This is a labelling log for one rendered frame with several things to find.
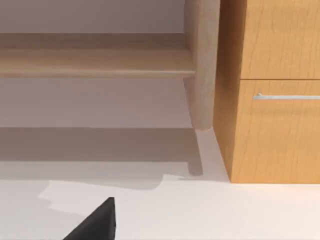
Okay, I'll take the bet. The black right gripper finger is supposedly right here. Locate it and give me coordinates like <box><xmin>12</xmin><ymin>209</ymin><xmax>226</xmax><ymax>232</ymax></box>
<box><xmin>62</xmin><ymin>196</ymin><xmax>117</xmax><ymax>240</ymax></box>

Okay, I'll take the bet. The pale wooden open shelf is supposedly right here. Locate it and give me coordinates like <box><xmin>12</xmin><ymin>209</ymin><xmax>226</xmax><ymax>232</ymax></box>
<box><xmin>0</xmin><ymin>0</ymin><xmax>221</xmax><ymax>133</ymax></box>

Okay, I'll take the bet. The orange wooden cupboard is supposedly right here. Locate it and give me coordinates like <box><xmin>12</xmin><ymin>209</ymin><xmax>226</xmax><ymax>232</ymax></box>
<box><xmin>212</xmin><ymin>0</ymin><xmax>320</xmax><ymax>185</ymax></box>

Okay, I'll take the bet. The wooden drawer front with handle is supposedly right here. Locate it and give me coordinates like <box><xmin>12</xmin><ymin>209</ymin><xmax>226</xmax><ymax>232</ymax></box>
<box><xmin>230</xmin><ymin>79</ymin><xmax>320</xmax><ymax>185</ymax></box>

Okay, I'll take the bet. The long metal handle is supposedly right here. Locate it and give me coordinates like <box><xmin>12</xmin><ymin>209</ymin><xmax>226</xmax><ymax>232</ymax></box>
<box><xmin>252</xmin><ymin>92</ymin><xmax>320</xmax><ymax>101</ymax></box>

